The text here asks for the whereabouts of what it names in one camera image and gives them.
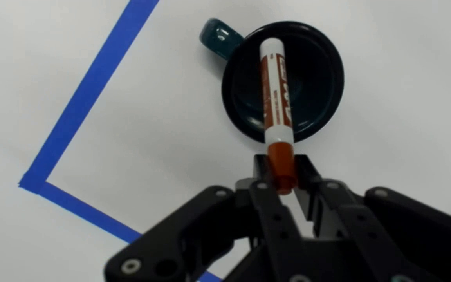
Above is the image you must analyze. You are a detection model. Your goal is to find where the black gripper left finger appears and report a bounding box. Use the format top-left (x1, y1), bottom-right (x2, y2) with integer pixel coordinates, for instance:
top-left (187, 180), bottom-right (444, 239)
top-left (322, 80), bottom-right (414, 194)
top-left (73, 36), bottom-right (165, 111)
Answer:
top-left (104, 155), bottom-right (304, 282)

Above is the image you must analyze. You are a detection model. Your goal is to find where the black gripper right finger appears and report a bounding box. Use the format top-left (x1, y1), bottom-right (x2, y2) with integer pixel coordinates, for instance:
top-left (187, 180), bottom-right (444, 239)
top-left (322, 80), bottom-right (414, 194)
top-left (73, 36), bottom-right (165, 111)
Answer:
top-left (295, 155), bottom-right (451, 282)

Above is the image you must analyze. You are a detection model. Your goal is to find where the orange and white marker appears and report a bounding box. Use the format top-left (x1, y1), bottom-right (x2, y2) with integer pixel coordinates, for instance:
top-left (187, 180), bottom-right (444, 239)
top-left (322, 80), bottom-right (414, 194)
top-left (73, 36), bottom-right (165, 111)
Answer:
top-left (261, 37), bottom-right (297, 194)

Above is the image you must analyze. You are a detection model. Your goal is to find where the dark teal speckled mug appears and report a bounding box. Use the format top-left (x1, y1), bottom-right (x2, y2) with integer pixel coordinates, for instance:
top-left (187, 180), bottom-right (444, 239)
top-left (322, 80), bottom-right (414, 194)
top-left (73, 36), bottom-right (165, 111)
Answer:
top-left (200, 17), bottom-right (345, 142)

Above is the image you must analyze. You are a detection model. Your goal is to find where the blue tape outline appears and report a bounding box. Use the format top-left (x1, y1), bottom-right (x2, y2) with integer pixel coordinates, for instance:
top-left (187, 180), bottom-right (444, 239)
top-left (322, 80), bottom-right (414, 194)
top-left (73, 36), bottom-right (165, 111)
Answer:
top-left (21, 0), bottom-right (243, 260)

